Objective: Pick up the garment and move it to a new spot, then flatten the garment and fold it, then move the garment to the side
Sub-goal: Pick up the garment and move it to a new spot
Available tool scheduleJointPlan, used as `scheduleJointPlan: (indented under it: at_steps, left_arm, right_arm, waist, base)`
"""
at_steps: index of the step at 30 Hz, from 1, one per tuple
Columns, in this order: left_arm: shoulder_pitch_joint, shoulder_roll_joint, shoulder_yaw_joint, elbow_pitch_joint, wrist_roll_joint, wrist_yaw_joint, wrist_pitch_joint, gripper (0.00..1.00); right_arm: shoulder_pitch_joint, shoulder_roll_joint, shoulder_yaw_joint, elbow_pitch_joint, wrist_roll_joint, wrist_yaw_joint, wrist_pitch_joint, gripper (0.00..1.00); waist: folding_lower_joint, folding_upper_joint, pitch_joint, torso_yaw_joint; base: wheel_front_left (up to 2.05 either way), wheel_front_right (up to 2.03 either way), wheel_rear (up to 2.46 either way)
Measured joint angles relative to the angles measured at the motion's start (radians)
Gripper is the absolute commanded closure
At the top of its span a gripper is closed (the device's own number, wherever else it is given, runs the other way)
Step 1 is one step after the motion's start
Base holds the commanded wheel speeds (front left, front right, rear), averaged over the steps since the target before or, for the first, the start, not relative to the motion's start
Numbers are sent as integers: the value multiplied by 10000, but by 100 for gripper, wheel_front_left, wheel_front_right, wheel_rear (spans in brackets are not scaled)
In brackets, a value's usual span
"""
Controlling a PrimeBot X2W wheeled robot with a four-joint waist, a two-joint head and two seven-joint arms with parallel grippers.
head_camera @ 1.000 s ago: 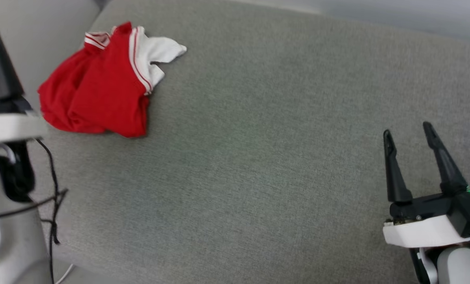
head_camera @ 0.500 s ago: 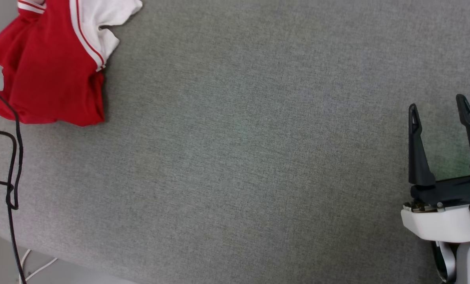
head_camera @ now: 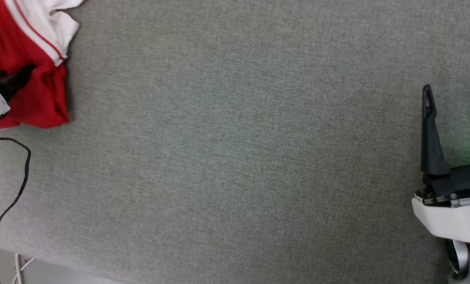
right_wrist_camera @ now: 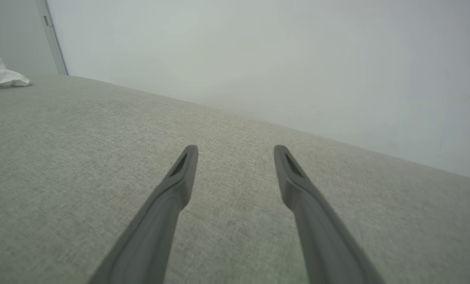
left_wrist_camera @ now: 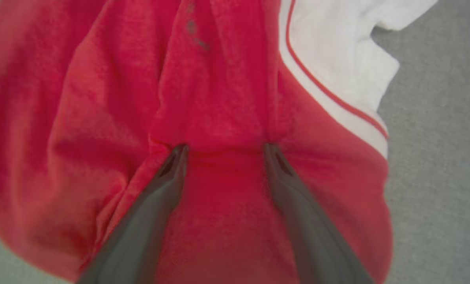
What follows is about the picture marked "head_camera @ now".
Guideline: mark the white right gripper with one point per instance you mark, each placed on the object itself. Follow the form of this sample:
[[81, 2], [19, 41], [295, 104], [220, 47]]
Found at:
[[456, 213]]

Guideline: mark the red and white garment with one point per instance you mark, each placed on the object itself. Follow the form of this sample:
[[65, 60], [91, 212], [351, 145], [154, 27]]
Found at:
[[22, 43]]

